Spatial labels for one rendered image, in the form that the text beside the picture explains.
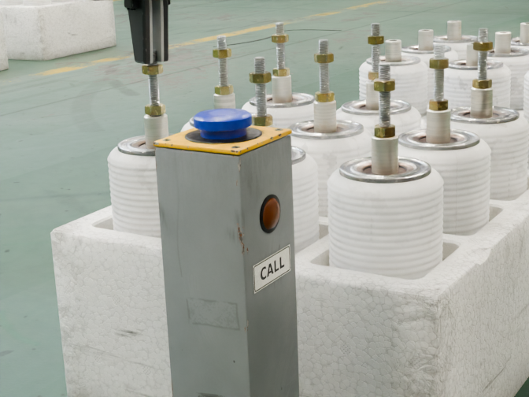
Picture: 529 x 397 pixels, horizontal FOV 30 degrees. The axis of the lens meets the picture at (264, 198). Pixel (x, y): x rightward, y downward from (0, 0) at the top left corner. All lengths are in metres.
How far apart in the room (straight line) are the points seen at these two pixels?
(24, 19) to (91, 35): 0.28
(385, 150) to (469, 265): 0.12
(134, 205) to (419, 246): 0.27
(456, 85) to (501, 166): 0.34
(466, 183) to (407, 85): 0.49
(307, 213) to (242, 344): 0.21
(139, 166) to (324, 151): 0.17
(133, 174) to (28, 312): 0.39
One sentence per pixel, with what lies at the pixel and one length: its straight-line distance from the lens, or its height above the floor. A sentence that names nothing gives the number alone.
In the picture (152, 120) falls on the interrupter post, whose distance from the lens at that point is 0.93.
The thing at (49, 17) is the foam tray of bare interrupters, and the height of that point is 0.14.
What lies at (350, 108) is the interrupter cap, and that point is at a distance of 1.07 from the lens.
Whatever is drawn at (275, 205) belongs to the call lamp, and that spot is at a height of 0.27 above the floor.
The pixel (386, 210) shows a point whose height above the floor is 0.23.
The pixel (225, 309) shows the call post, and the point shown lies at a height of 0.20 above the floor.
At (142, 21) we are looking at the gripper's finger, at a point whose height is 0.37.
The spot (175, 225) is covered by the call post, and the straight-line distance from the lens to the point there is 0.68.
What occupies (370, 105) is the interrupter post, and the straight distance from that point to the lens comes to 1.07.
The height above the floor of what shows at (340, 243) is 0.20.
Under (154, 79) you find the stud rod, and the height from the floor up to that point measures 0.32.
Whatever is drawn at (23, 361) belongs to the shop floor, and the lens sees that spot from 1.12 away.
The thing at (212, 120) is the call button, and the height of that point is 0.33.
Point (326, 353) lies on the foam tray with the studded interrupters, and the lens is 0.81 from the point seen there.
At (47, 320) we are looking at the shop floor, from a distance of 1.22.
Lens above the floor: 0.46
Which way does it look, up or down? 16 degrees down
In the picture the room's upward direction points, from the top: 2 degrees counter-clockwise
